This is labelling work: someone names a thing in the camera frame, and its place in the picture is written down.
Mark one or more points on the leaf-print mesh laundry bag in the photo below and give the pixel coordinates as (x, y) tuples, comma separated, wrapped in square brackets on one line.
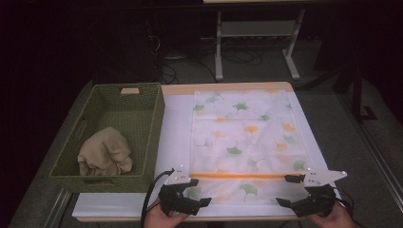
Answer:
[(247, 139)]

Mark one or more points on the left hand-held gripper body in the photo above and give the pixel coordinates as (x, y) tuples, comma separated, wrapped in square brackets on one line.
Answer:
[(177, 196)]

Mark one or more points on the green woven basket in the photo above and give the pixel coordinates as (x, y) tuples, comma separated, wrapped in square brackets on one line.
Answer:
[(111, 120)]

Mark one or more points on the black metal stand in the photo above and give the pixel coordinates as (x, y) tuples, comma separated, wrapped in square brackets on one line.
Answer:
[(356, 91)]

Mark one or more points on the person's left hand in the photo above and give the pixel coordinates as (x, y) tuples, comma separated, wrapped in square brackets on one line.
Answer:
[(161, 220)]

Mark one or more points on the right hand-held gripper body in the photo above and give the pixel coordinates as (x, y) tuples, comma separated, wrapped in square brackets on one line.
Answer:
[(316, 198)]

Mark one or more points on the beige cloth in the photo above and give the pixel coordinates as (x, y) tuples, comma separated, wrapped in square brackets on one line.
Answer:
[(104, 152)]

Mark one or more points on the white metal desk frame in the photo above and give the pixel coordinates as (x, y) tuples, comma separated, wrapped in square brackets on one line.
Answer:
[(256, 28)]

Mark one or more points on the person's right hand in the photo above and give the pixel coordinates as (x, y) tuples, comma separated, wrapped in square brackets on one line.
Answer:
[(332, 220)]

